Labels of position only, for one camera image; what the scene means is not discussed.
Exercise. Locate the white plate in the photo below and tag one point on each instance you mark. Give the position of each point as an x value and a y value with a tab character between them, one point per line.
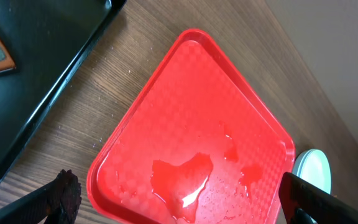
313	166

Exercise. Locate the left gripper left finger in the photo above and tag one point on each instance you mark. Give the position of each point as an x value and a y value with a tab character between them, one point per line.
56	202

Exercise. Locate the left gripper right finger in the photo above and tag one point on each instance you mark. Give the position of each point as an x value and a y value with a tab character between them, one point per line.
304	203

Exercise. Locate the black metal tray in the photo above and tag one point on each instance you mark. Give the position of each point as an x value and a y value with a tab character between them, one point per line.
48	41

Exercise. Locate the red plastic tray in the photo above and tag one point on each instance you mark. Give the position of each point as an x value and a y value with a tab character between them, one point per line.
197	146

